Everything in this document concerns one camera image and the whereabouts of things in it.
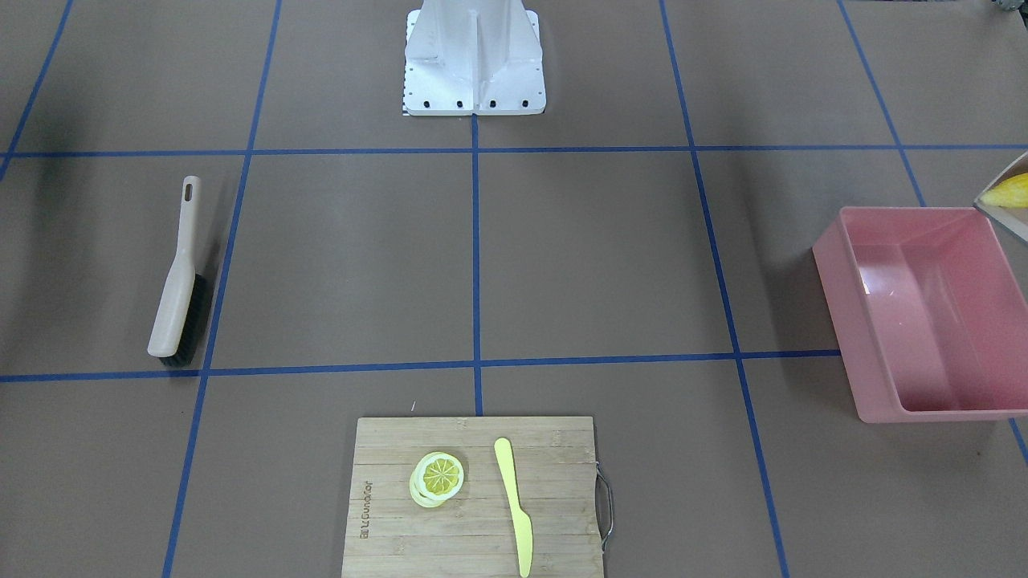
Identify wooden cutting board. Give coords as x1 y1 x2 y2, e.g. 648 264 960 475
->
341 417 605 577

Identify beige plastic dustpan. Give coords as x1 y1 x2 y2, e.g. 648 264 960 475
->
974 153 1027 242

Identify yellow lemon slices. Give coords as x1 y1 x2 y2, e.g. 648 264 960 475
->
409 451 465 508

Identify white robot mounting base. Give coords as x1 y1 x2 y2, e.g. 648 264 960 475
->
402 1 547 116

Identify beige hand brush black bristles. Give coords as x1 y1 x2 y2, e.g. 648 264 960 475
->
147 175 208 368

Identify yellow plastic knife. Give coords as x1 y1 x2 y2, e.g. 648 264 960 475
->
493 437 535 577

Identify yellow toy corn cob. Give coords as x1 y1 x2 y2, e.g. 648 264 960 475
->
979 174 1028 209

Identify pink plastic bin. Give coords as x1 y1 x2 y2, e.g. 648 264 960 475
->
813 207 1027 424

